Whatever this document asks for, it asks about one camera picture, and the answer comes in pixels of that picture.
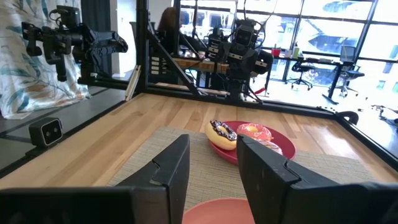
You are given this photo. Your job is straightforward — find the black table-level camera box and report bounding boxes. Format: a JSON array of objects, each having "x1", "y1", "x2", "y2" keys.
[{"x1": 28, "y1": 117, "x2": 63, "y2": 148}]

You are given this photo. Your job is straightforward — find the large pink sprinkled donut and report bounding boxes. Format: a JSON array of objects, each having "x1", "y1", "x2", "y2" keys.
[{"x1": 236, "y1": 123, "x2": 274, "y2": 142}]

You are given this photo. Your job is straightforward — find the grey office chair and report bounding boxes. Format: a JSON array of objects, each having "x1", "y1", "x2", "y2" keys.
[{"x1": 337, "y1": 45, "x2": 366, "y2": 99}]

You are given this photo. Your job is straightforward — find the light pink plate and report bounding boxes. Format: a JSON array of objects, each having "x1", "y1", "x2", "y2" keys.
[{"x1": 182, "y1": 197, "x2": 256, "y2": 224}]

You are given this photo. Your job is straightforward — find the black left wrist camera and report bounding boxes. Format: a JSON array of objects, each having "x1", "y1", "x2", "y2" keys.
[{"x1": 234, "y1": 27, "x2": 257, "y2": 47}]

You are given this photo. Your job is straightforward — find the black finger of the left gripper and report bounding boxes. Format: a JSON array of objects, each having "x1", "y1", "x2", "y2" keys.
[
  {"x1": 218, "y1": 43, "x2": 238, "y2": 71},
  {"x1": 246, "y1": 50, "x2": 265, "y2": 77}
]

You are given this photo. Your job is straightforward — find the white leaf print curtain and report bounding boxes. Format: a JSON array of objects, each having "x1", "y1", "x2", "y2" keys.
[{"x1": 0, "y1": 0, "x2": 91, "y2": 121}]

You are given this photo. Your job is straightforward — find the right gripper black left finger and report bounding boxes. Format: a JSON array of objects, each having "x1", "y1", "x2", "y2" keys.
[{"x1": 0, "y1": 133, "x2": 192, "y2": 224}]

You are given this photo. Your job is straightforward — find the black background desk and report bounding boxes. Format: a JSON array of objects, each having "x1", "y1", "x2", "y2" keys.
[{"x1": 273, "y1": 52, "x2": 346, "y2": 105}]

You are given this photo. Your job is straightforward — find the large pink striped donut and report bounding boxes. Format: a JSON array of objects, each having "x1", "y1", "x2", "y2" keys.
[{"x1": 257, "y1": 138, "x2": 284, "y2": 156}]

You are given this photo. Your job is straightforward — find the white leaning panel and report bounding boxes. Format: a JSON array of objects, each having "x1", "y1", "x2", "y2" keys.
[{"x1": 124, "y1": 64, "x2": 142, "y2": 102}]

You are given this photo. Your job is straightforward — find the large chocolate iced donut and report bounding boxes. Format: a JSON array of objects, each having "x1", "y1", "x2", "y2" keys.
[{"x1": 204, "y1": 119, "x2": 238, "y2": 151}]

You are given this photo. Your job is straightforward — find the grey woven placemat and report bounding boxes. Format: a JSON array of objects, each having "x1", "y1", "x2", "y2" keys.
[{"x1": 107, "y1": 126, "x2": 379, "y2": 212}]

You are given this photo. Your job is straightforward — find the wooden background desk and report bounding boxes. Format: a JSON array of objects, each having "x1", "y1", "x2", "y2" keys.
[{"x1": 173, "y1": 57, "x2": 231, "y2": 74}]

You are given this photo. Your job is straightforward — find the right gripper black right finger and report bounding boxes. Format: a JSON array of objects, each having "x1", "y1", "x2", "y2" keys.
[{"x1": 236, "y1": 134, "x2": 398, "y2": 224}]

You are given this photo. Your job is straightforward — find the black box white labels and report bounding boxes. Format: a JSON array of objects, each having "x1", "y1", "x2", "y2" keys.
[{"x1": 149, "y1": 55, "x2": 163, "y2": 76}]

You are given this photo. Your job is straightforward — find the person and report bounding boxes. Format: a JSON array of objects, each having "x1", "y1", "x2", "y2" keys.
[{"x1": 155, "y1": 6, "x2": 206, "y2": 60}]

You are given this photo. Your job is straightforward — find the black office chair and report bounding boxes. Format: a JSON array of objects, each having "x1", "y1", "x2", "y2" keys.
[{"x1": 285, "y1": 60, "x2": 317, "y2": 91}]

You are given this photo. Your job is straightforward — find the dark red plate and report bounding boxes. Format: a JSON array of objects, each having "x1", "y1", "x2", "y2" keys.
[{"x1": 207, "y1": 120, "x2": 297, "y2": 166}]

